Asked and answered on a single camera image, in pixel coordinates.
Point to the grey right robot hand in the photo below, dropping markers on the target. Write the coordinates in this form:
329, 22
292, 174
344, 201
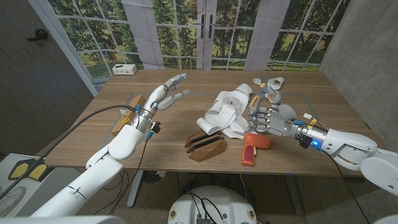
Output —
276, 119

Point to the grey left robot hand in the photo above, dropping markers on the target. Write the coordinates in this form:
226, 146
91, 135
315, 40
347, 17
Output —
158, 99

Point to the grey and tan scissors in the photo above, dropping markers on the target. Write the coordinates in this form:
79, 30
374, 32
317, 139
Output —
264, 91

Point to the white receipt paper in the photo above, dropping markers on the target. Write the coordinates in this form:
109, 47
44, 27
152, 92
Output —
224, 115

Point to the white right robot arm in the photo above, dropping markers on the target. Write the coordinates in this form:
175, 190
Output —
360, 155

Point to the orange toy drill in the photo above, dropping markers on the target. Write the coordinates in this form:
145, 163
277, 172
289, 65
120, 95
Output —
253, 146

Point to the long light wooden block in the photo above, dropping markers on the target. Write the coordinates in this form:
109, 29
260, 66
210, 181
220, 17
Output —
134, 104

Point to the white power strip box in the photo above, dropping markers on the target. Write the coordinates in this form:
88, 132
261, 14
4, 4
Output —
124, 69

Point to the dark brown slotted wooden block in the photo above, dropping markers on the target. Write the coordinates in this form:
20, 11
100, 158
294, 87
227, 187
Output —
208, 151

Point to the printed window forest backdrop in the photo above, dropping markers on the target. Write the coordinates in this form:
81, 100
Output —
186, 31

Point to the black round object under table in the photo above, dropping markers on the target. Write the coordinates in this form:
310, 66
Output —
152, 176

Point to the grey table leg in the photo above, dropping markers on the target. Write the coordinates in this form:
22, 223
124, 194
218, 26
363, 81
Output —
134, 189
295, 196

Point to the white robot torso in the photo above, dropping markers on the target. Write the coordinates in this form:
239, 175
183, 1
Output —
224, 199

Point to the white floor platform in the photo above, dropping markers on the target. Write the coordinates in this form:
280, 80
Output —
56, 189

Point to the yellow and black foot pedal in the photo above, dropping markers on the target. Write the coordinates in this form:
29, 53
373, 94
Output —
19, 170

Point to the white sneaker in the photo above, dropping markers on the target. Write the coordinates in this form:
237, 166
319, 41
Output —
9, 202

